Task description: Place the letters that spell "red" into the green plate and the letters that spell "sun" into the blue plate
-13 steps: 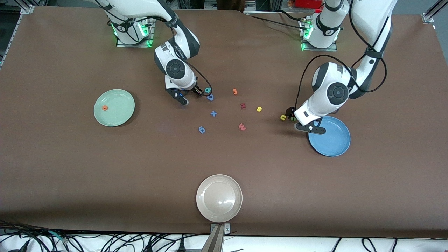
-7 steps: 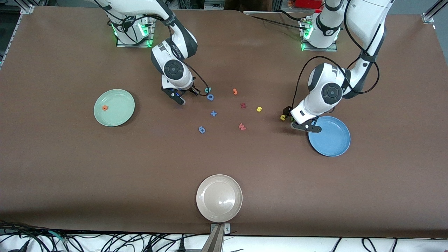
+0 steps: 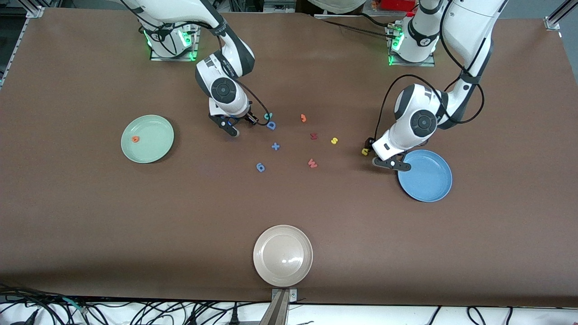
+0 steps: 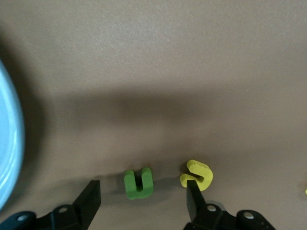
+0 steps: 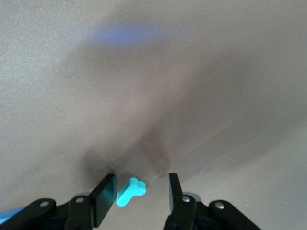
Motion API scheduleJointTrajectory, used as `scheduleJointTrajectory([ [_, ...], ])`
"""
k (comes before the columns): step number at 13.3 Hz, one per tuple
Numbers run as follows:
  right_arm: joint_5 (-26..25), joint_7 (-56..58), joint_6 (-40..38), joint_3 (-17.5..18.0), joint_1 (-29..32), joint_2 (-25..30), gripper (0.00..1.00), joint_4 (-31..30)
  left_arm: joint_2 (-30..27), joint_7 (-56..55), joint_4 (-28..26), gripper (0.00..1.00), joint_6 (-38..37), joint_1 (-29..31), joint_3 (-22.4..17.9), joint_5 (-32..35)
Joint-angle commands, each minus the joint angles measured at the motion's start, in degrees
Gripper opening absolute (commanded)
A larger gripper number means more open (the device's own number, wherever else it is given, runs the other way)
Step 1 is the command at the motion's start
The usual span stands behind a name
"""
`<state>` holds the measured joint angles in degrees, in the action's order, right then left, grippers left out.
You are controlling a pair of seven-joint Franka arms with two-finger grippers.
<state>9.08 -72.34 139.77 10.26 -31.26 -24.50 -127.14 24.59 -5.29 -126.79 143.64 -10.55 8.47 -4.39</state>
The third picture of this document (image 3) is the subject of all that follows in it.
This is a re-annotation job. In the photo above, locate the blue plate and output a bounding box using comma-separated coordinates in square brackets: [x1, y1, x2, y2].
[397, 149, 452, 202]

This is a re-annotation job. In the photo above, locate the pale green plate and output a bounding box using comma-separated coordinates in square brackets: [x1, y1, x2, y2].
[121, 115, 175, 163]

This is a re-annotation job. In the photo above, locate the beige plate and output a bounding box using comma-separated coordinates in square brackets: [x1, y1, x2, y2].
[253, 225, 313, 288]

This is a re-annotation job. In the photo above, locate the red box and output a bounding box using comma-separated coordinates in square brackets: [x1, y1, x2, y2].
[379, 0, 418, 12]

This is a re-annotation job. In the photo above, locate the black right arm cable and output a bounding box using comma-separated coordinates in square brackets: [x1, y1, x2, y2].
[135, 0, 271, 126]

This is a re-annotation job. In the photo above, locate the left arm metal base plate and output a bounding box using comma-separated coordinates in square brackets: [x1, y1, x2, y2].
[387, 25, 436, 67]

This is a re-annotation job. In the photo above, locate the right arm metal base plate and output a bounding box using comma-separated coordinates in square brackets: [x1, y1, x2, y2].
[150, 20, 201, 62]

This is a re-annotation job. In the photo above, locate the black cable across table edge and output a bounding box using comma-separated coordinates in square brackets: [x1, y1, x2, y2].
[314, 14, 398, 40]

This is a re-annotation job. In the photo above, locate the metal camera stand bracket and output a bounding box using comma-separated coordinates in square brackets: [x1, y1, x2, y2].
[260, 288, 298, 325]

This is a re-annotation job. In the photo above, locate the black looped cable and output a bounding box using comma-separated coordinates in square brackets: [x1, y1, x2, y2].
[466, 306, 488, 325]

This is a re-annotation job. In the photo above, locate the aluminium frame rail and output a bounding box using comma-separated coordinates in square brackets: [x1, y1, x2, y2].
[544, 0, 578, 31]
[0, 5, 46, 91]

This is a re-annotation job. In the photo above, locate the teal cable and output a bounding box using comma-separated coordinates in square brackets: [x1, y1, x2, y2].
[61, 296, 89, 314]

